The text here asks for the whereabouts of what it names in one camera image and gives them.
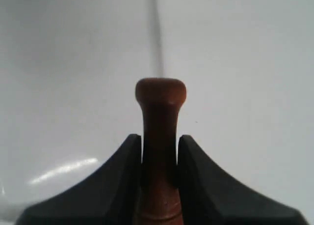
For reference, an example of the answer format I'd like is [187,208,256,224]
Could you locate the brown wooden pestle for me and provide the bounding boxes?
[133,78,186,225]

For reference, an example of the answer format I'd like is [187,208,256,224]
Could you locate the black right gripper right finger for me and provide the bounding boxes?
[177,135,308,225]

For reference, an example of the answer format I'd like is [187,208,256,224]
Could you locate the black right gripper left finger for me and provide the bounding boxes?
[16,134,141,225]

